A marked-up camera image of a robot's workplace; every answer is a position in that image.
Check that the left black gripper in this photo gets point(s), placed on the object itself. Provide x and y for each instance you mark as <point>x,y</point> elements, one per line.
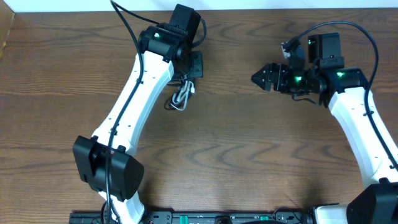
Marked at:
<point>199,72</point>

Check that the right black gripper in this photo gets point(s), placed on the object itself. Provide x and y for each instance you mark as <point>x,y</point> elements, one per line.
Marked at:
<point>278,82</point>

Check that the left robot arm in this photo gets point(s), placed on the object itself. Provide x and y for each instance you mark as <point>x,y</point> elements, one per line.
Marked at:
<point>167,54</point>

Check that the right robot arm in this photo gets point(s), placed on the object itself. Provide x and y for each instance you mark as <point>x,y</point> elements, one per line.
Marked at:
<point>344,92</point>

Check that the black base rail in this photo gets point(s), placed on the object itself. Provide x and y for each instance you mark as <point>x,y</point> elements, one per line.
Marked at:
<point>283,215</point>

